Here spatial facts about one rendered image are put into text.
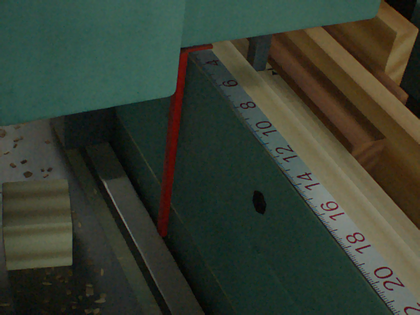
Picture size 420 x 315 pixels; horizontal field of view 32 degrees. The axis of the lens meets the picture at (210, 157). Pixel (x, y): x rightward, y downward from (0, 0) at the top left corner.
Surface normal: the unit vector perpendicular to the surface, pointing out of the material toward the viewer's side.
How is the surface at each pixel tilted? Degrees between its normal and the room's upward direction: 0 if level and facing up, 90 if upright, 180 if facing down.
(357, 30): 90
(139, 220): 0
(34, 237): 90
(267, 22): 90
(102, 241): 0
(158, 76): 90
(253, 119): 0
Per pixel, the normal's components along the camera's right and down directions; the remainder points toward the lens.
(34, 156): 0.12, -0.76
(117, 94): 0.43, 0.62
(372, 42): -0.89, 0.20
